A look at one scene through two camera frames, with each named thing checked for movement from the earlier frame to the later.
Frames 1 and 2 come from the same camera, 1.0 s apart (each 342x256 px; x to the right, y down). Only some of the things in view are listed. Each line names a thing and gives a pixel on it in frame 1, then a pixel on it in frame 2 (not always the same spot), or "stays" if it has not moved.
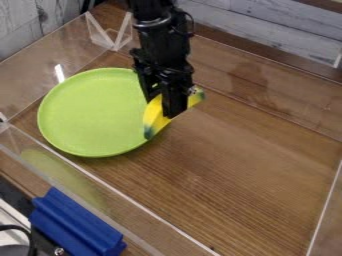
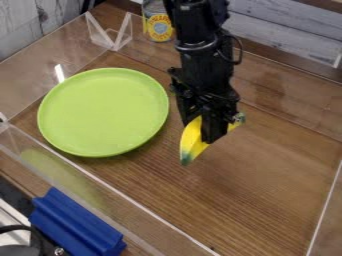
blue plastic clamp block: [70, 227] stays
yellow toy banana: [153, 117] → [192, 144]
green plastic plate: [90, 112] stays
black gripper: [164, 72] → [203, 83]
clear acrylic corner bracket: [109, 38] stays
